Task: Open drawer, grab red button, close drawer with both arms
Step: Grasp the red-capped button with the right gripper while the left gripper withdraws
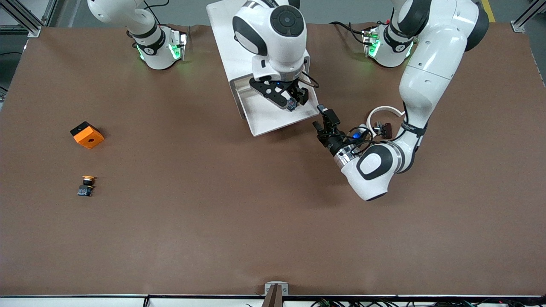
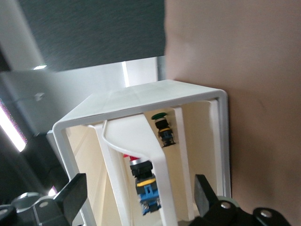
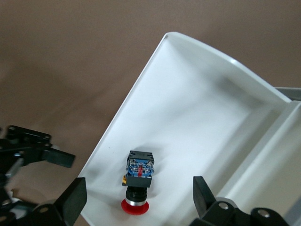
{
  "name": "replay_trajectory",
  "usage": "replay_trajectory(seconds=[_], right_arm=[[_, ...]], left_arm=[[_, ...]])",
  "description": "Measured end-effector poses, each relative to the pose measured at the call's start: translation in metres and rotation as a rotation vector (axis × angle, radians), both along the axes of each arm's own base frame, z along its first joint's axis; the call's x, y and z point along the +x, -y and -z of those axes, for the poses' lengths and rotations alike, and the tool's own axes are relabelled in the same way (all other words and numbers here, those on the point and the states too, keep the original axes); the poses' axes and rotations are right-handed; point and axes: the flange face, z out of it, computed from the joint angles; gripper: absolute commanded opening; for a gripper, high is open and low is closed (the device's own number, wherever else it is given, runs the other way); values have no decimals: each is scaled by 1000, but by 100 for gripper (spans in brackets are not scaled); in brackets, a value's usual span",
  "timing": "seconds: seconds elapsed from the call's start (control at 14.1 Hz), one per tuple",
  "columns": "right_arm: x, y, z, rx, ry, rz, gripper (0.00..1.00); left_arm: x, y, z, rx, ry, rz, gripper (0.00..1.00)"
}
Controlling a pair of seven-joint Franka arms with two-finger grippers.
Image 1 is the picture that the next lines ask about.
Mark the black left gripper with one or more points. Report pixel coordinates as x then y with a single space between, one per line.
332 142

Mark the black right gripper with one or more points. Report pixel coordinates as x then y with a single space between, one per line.
296 91

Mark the red push button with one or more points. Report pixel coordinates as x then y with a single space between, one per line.
293 105

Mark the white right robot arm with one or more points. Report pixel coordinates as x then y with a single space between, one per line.
277 51

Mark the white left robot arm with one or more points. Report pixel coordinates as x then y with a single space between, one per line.
426 85

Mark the yellow push button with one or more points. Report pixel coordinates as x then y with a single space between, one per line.
85 189

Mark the small brown electrical component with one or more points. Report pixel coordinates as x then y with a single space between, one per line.
387 130

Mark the brown table cover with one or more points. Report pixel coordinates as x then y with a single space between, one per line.
273 213

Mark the orange and black box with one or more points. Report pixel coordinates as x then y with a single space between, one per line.
89 138

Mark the black table edge strip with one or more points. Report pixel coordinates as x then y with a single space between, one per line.
85 296

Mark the black right camera bracket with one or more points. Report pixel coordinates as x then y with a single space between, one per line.
268 89

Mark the grey metal bracket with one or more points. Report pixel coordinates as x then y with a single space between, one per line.
268 286

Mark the brown post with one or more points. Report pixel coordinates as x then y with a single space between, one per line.
273 298

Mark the aluminium frame profile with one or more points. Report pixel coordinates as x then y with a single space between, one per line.
527 17
25 21

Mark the grey frame post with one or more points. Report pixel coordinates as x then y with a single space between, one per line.
50 10

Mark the white table rail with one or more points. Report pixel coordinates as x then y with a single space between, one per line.
64 302

